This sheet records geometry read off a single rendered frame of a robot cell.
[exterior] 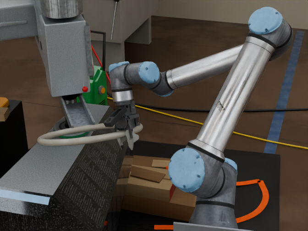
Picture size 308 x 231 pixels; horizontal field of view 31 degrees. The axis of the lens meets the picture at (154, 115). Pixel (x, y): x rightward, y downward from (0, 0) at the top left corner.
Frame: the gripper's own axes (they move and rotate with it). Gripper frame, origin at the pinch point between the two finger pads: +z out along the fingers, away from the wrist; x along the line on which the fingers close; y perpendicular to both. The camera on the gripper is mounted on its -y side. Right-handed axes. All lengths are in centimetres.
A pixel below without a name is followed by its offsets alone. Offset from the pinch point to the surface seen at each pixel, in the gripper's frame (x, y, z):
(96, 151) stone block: 72, 42, 13
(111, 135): -0.2, -7.5, -6.6
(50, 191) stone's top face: 54, -6, 23
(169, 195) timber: 79, 104, 57
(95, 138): 2.9, -13.8, -6.7
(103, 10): 259, 224, -91
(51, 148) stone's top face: 85, 19, 7
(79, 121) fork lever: 52, 17, -9
